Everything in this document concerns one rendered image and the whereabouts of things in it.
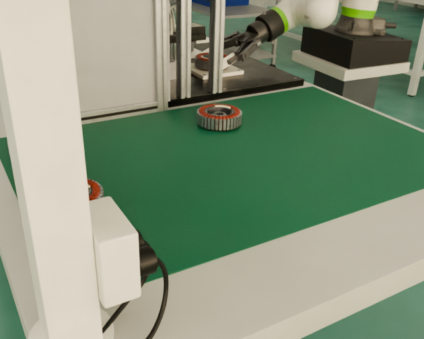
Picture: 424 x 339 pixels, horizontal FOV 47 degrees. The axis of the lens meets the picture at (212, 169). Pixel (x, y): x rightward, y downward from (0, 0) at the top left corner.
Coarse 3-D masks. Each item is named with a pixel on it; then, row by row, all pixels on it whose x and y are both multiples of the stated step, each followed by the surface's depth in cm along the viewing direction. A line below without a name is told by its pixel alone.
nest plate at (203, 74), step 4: (192, 64) 159; (192, 68) 155; (196, 68) 155; (228, 68) 156; (232, 68) 156; (236, 68) 156; (192, 72) 152; (196, 72) 151; (200, 72) 151; (204, 72) 151; (208, 72) 151; (224, 72) 152; (228, 72) 152; (232, 72) 152; (236, 72) 153; (240, 72) 154; (200, 76) 149; (204, 76) 147; (208, 76) 148; (224, 76) 151
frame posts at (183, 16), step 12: (180, 0) 120; (216, 0) 125; (180, 12) 121; (216, 12) 126; (180, 24) 123; (216, 24) 128; (180, 36) 124; (216, 36) 129; (180, 48) 125; (216, 48) 131; (180, 60) 127; (216, 60) 132; (180, 72) 128; (216, 72) 134; (180, 84) 130; (216, 84) 135; (180, 96) 131
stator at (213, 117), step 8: (208, 104) 123; (216, 104) 123; (224, 104) 123; (200, 112) 118; (208, 112) 122; (216, 112) 121; (224, 112) 121; (232, 112) 119; (240, 112) 119; (200, 120) 118; (208, 120) 116; (216, 120) 115; (224, 120) 115; (232, 120) 116; (240, 120) 119; (208, 128) 117; (216, 128) 116; (224, 128) 116; (232, 128) 117
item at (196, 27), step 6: (192, 24) 147; (198, 24) 147; (192, 30) 144; (198, 30) 145; (204, 30) 146; (174, 36) 142; (192, 36) 144; (198, 36) 145; (204, 36) 146; (174, 42) 142; (198, 42) 147; (204, 42) 148; (174, 48) 144; (174, 54) 145; (174, 60) 145
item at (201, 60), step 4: (204, 52) 158; (208, 52) 158; (196, 56) 155; (200, 56) 153; (204, 56) 156; (208, 56) 158; (224, 56) 154; (196, 60) 153; (200, 60) 151; (204, 60) 151; (208, 60) 151; (196, 64) 154; (200, 64) 152; (204, 64) 151; (208, 64) 150; (200, 68) 152; (204, 68) 151; (208, 68) 151
